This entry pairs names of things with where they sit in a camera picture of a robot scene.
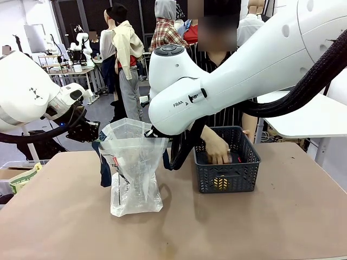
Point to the person's left hand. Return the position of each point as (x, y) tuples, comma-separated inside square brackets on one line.
[(246, 133)]

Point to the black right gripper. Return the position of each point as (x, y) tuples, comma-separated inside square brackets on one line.
[(155, 134)]

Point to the wooden background desk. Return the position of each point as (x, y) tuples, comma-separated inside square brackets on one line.
[(67, 71)]

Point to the grey board on stand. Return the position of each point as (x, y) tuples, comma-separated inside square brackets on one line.
[(34, 38)]

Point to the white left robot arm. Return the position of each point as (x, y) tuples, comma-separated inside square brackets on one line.
[(24, 92)]

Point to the green print paper bag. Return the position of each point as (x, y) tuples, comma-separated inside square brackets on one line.
[(24, 180)]

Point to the person's right forearm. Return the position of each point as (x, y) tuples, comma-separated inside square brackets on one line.
[(208, 134)]

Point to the person in striped shirt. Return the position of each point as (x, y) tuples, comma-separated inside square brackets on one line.
[(217, 61)]

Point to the white stand pole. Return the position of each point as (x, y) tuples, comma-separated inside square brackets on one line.
[(31, 147)]

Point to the mannequin beige jacket black hat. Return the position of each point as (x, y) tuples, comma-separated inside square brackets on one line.
[(127, 48)]

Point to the white plastic shopping bag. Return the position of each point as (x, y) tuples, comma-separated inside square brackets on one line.
[(135, 173)]

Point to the black backpack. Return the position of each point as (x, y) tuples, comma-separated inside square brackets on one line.
[(43, 149)]

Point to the yellow packaged item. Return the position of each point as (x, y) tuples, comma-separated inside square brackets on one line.
[(221, 183)]

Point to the small white background robot arm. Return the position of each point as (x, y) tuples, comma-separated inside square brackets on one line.
[(81, 40)]

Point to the seated person dark shirt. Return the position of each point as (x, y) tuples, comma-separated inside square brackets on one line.
[(6, 50)]

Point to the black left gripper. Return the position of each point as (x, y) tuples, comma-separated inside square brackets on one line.
[(82, 131)]

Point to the mannequin white shirt navy trousers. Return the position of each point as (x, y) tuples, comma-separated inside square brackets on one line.
[(107, 48)]

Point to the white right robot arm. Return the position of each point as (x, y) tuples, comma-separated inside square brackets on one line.
[(244, 70)]

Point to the mannequin white collared shirt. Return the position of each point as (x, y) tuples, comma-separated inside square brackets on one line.
[(249, 23)]

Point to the standing person dark top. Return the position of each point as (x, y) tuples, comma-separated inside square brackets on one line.
[(94, 47)]

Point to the brown cardboard box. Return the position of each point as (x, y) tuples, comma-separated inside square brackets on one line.
[(11, 173)]

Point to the mannequin plaid shirt green trousers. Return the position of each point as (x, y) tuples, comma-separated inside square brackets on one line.
[(166, 35)]

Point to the dark grey plastic basket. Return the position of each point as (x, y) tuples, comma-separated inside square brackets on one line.
[(230, 176)]

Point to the person's left forearm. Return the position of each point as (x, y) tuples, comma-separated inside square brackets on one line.
[(250, 123)]

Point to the person's right hand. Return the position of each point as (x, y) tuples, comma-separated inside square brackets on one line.
[(218, 151)]

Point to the white side table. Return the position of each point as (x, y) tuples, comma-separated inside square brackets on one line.
[(311, 119)]

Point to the small red item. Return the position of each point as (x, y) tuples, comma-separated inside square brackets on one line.
[(238, 158)]

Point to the person in red shirt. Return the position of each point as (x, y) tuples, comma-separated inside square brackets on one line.
[(191, 33)]

